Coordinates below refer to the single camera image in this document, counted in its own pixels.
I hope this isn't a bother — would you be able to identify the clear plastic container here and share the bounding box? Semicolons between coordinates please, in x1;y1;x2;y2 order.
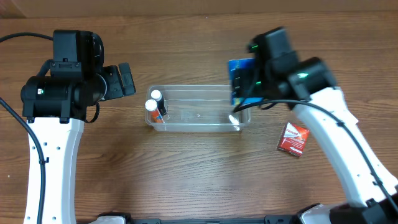
145;85;251;133

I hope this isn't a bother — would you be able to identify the blue medicine box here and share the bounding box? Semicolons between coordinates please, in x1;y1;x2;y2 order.
228;58;263;106

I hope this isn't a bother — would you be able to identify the orange bottle white cap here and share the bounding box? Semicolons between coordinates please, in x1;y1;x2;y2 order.
145;100;164;123

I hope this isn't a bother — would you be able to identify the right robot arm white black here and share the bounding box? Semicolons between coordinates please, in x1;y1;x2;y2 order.
228;27;397;223

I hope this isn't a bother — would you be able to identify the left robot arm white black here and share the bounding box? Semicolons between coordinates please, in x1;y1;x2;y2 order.
21;30;136;223

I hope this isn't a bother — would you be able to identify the red medicine box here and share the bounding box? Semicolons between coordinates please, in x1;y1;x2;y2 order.
277;122;310;157

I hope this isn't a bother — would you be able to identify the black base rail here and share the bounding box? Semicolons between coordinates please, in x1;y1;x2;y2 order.
90;213;330;224

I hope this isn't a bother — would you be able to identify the dark bottle white cap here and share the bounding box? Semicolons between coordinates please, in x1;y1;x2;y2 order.
150;90;167;116

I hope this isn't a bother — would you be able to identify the cardboard backdrop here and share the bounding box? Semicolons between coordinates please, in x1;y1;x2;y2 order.
1;0;397;18

